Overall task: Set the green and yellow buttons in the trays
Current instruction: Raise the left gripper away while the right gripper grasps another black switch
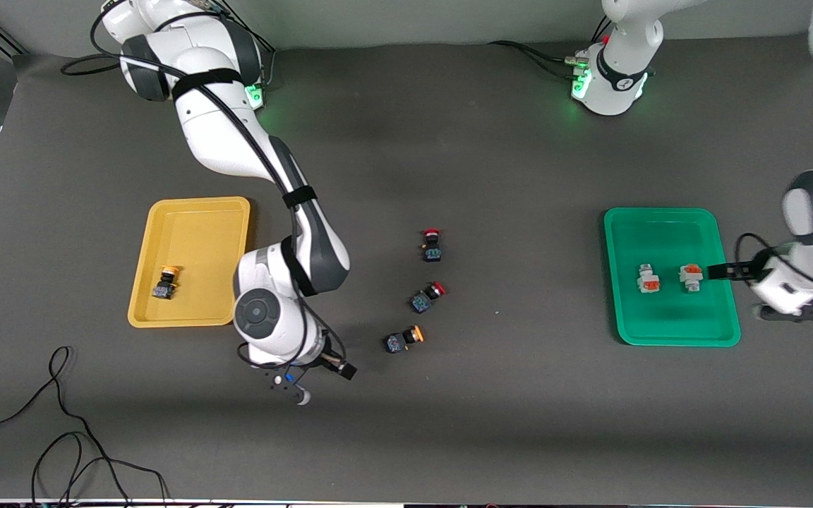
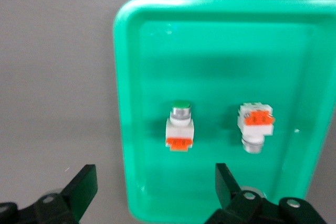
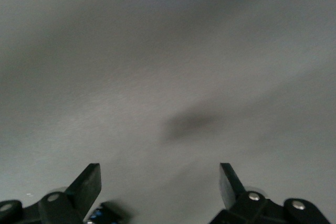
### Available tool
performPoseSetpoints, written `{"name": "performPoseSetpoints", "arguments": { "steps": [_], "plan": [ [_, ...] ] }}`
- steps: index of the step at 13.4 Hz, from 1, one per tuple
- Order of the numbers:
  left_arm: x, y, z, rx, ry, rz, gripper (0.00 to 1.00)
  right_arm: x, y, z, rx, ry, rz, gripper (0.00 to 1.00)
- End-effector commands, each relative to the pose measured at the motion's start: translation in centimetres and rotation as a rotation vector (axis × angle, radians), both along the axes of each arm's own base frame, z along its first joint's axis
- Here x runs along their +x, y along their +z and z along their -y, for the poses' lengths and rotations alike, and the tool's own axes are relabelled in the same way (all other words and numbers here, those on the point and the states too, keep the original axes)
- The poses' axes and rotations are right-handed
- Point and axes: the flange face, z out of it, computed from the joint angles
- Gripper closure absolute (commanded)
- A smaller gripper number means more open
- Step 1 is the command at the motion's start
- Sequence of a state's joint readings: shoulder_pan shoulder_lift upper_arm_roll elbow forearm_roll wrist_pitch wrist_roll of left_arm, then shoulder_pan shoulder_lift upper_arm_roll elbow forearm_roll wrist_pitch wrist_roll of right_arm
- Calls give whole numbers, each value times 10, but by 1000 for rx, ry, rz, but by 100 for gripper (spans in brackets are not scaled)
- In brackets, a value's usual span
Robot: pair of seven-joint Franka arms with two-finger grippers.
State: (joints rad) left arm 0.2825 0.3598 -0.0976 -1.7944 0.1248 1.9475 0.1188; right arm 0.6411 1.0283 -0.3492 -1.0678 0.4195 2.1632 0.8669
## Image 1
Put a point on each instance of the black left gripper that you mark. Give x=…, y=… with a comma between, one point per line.
x=739, y=269

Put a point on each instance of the white orange switch block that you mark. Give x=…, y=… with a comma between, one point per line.
x=648, y=281

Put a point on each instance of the red push button black body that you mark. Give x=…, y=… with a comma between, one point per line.
x=433, y=252
x=420, y=303

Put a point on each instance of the green push button white body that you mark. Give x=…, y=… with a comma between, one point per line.
x=691, y=276

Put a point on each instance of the yellow plastic tray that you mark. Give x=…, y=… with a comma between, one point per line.
x=195, y=240

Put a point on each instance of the green plastic tray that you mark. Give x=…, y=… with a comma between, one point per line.
x=667, y=317

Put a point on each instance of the yellow push button black body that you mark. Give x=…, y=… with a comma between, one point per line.
x=165, y=288
x=396, y=343

